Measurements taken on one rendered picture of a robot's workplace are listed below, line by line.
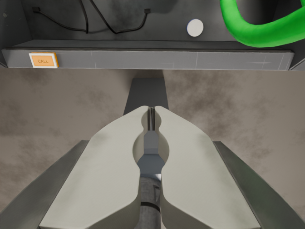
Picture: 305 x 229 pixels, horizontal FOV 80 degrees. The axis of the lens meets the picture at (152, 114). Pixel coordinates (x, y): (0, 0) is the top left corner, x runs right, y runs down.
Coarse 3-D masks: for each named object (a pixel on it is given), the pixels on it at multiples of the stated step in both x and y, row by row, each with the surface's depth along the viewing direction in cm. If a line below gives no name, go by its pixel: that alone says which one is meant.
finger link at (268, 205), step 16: (224, 144) 8; (224, 160) 7; (240, 160) 7; (240, 176) 7; (256, 176) 7; (256, 192) 6; (272, 192) 6; (256, 208) 6; (272, 208) 6; (288, 208) 6; (272, 224) 5; (288, 224) 5; (304, 224) 5
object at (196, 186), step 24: (168, 120) 10; (168, 144) 8; (192, 144) 8; (168, 168) 7; (192, 168) 7; (216, 168) 7; (168, 192) 6; (192, 192) 6; (216, 192) 6; (240, 192) 6; (168, 216) 6; (192, 216) 5; (216, 216) 5; (240, 216) 5
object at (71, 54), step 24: (24, 48) 38; (48, 48) 38; (72, 48) 38; (96, 48) 38; (120, 48) 38; (144, 48) 39; (168, 48) 39; (192, 48) 39; (216, 48) 41; (240, 48) 42; (264, 48) 42
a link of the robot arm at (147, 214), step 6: (144, 210) 57; (150, 210) 57; (156, 210) 59; (144, 216) 55; (150, 216) 56; (156, 216) 57; (138, 222) 53; (144, 222) 54; (150, 222) 54; (156, 222) 55; (138, 228) 52; (144, 228) 52; (150, 228) 53; (156, 228) 54
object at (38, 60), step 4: (32, 52) 38; (36, 52) 38; (40, 52) 38; (44, 52) 38; (48, 52) 38; (32, 56) 38; (36, 56) 38; (40, 56) 38; (44, 56) 38; (48, 56) 38; (56, 56) 39; (36, 60) 38; (40, 60) 38; (44, 60) 38; (48, 60) 38; (52, 60) 38; (56, 60) 39; (36, 64) 39; (40, 64) 39; (44, 64) 39; (48, 64) 39; (52, 64) 39
